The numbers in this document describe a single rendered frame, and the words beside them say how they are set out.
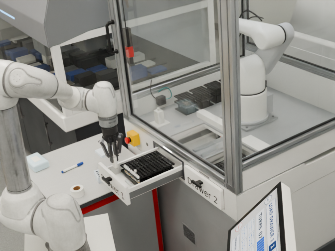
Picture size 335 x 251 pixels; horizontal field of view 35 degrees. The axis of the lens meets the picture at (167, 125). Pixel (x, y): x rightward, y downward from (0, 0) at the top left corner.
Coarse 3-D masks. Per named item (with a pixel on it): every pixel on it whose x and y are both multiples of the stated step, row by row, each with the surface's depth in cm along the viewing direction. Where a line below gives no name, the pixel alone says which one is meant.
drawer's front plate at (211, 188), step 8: (184, 168) 259; (192, 168) 256; (184, 176) 262; (192, 176) 255; (200, 176) 249; (208, 184) 244; (200, 192) 253; (208, 192) 247; (216, 192) 240; (208, 200) 249
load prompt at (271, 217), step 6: (270, 204) 188; (270, 210) 185; (270, 216) 182; (276, 216) 179; (270, 222) 180; (276, 222) 176; (270, 228) 177; (276, 228) 173; (270, 234) 175; (276, 234) 171; (270, 240) 172; (276, 240) 169; (270, 246) 170; (276, 246) 166
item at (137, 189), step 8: (144, 152) 280; (160, 152) 285; (128, 160) 275; (176, 160) 271; (112, 168) 271; (120, 168) 274; (176, 168) 263; (120, 176) 272; (160, 176) 259; (168, 176) 262; (176, 176) 265; (136, 184) 254; (144, 184) 255; (152, 184) 258; (160, 184) 261; (136, 192) 254; (144, 192) 257
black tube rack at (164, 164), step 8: (152, 152) 279; (136, 160) 272; (144, 160) 272; (152, 160) 271; (160, 160) 270; (168, 160) 271; (136, 168) 265; (144, 168) 266; (152, 168) 264; (160, 168) 264; (168, 168) 269; (128, 176) 265; (144, 176) 258; (152, 176) 263
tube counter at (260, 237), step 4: (264, 228) 181; (260, 232) 182; (264, 232) 179; (256, 236) 183; (260, 236) 180; (264, 236) 177; (256, 240) 181; (260, 240) 178; (264, 240) 176; (256, 244) 179; (260, 244) 176; (264, 244) 174; (256, 248) 177; (260, 248) 175; (264, 248) 172
